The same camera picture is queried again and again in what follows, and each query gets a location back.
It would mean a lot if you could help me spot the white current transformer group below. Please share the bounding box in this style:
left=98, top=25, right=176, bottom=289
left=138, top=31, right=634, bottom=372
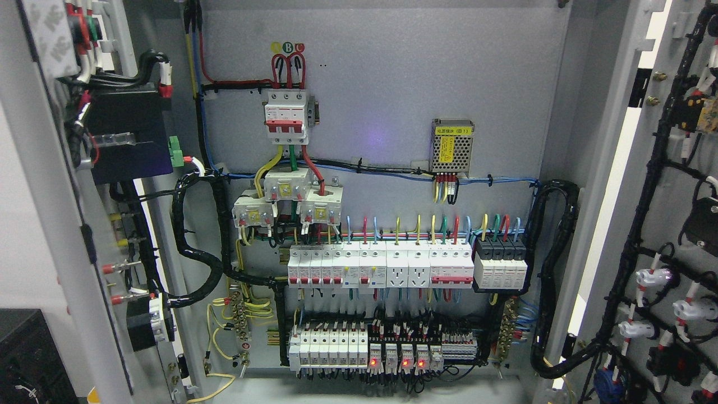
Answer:
left=232, top=167, right=343, bottom=233

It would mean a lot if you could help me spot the black surge protector block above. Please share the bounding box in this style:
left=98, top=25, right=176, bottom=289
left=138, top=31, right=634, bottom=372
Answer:
left=472, top=236, right=530, bottom=296

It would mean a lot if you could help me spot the red white main breaker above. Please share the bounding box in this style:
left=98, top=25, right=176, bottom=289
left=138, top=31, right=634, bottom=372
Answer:
left=264, top=89, right=320, bottom=146

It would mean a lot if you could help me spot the relay row with red LEDs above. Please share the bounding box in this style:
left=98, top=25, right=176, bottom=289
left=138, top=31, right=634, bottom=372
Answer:
left=367, top=342, right=447, bottom=377

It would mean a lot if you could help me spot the black cable loom right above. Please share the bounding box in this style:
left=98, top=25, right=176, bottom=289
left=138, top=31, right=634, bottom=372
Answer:
left=527, top=180, right=604, bottom=379

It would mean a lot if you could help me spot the white socket breaker row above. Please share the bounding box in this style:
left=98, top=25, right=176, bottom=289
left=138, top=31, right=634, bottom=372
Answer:
left=287, top=240, right=475, bottom=291

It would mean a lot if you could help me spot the metal mesh power supply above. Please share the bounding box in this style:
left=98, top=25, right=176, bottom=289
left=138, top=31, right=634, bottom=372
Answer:
left=429, top=118, right=475, bottom=172

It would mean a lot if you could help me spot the white mini breaker row bottom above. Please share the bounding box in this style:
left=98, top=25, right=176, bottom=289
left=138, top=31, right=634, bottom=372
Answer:
left=289, top=325, right=370, bottom=373

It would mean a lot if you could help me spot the grey cabinet door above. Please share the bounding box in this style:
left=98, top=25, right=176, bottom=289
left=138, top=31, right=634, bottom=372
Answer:
left=2, top=1, right=187, bottom=403
left=533, top=0, right=718, bottom=404

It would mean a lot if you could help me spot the black cable loom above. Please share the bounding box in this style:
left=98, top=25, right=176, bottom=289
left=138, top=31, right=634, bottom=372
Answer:
left=171, top=168, right=289, bottom=308
left=527, top=180, right=604, bottom=379

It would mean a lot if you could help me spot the black cable loom left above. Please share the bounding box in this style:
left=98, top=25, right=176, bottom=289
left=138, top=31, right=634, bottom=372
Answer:
left=171, top=168, right=289, bottom=308

